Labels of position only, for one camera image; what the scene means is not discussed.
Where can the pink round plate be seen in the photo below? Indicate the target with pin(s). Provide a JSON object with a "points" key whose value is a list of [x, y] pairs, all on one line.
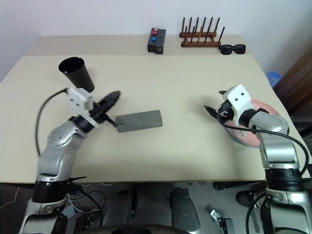
{"points": [[246, 140]]}

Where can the black sunglasses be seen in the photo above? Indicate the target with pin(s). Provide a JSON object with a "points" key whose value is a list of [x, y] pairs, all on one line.
{"points": [[232, 49]]}

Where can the black plastic cup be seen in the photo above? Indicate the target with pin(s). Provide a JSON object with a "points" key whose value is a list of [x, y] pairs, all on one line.
{"points": [[80, 75]]}

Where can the small black floor box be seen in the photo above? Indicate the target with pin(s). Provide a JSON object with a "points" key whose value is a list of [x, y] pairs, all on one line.
{"points": [[89, 220]]}

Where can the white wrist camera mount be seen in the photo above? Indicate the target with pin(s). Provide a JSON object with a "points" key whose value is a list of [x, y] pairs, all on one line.
{"points": [[240, 101], [79, 102]]}

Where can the wooden peg dish rack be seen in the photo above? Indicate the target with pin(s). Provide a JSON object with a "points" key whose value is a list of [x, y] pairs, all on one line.
{"points": [[200, 42]]}

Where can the black box with buttons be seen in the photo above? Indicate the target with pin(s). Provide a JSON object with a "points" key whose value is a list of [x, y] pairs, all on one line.
{"points": [[151, 46]]}

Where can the black shoe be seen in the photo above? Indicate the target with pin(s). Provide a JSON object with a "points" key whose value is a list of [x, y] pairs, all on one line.
{"points": [[245, 198]]}

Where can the grey glasses case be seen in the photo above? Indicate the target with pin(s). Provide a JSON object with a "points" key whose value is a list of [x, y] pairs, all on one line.
{"points": [[140, 120]]}

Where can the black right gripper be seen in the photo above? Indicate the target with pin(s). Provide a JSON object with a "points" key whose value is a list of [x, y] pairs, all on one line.
{"points": [[225, 111]]}

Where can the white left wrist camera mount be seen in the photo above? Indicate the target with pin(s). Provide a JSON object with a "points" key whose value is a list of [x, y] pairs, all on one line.
{"points": [[79, 102]]}

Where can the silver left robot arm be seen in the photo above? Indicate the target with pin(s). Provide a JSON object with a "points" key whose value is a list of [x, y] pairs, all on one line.
{"points": [[61, 146]]}

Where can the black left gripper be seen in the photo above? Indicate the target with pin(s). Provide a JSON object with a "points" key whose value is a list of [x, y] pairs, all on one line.
{"points": [[98, 113]]}

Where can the dark wooden cabinet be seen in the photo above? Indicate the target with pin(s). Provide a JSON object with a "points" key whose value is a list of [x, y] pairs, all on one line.
{"points": [[299, 97]]}

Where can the dark rounded shape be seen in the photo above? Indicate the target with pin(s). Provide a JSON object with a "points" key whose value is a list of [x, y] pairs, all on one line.
{"points": [[119, 207], [184, 207]]}

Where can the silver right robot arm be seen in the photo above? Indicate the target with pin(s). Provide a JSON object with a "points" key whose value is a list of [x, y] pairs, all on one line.
{"points": [[278, 146]]}

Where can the plain black box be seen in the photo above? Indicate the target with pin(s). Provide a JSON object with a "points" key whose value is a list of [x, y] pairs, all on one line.
{"points": [[160, 41]]}

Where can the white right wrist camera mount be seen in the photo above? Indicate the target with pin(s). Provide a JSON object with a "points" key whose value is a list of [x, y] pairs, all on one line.
{"points": [[240, 101]]}

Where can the metal clamp on floor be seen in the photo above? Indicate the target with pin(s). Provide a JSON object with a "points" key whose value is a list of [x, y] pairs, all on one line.
{"points": [[219, 219]]}

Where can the blue bottle cap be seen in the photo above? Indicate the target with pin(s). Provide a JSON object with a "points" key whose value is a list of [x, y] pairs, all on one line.
{"points": [[274, 79]]}

